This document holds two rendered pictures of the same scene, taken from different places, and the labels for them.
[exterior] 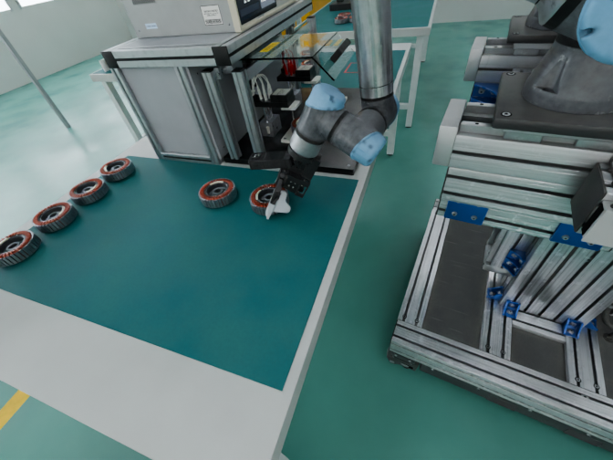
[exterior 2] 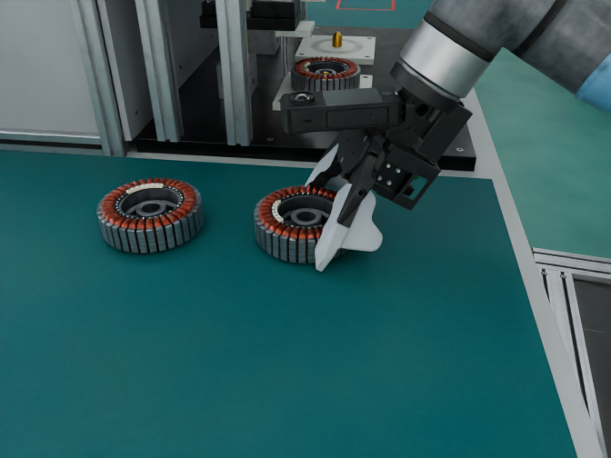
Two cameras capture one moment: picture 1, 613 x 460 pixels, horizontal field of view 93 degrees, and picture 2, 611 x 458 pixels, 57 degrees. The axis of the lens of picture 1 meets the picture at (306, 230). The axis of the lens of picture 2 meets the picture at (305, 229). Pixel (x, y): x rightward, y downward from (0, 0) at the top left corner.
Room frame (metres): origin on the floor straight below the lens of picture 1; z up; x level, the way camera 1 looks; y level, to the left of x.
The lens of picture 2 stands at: (0.19, 0.26, 1.10)
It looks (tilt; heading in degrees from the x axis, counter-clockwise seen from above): 34 degrees down; 341
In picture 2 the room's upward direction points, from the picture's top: straight up
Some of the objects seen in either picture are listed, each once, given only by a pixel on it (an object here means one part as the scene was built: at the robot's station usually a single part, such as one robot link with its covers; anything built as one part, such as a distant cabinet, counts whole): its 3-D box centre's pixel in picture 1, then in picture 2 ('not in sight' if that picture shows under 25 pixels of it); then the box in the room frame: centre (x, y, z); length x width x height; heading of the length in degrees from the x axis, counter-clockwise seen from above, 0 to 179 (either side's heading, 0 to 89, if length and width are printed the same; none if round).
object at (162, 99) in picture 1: (171, 118); (1, 34); (1.01, 0.39, 0.91); 0.28 x 0.03 x 0.32; 64
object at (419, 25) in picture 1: (372, 50); not in sight; (3.34, -0.98, 0.38); 1.85 x 1.10 x 0.75; 154
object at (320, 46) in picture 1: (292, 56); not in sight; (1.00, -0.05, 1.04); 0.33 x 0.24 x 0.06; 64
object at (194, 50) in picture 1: (223, 27); not in sight; (1.26, 0.17, 1.09); 0.68 x 0.44 x 0.05; 154
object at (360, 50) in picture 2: not in sight; (336, 48); (1.23, -0.17, 0.78); 0.15 x 0.15 x 0.01; 64
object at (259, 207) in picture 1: (269, 199); (305, 222); (0.67, 0.09, 0.77); 0.11 x 0.11 x 0.04
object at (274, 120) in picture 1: (270, 125); (238, 74); (1.08, 0.07, 0.80); 0.08 x 0.05 x 0.06; 154
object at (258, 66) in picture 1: (283, 46); not in sight; (1.17, -0.03, 1.03); 0.62 x 0.01 x 0.03; 154
